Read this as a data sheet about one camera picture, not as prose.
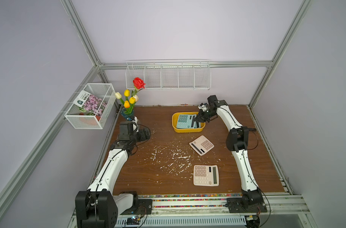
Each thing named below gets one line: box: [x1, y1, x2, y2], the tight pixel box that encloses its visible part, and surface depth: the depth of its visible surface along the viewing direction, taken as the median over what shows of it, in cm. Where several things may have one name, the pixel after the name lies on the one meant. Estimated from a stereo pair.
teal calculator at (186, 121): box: [176, 114, 196, 129], surface depth 107 cm
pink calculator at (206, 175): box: [193, 164, 220, 187], surface depth 84 cm
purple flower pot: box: [78, 94, 108, 122], surface depth 76 cm
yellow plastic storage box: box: [171, 111, 206, 133], surface depth 105 cm
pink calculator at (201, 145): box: [189, 135, 215, 157], surface depth 98 cm
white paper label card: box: [72, 90, 91, 108], surface depth 74 cm
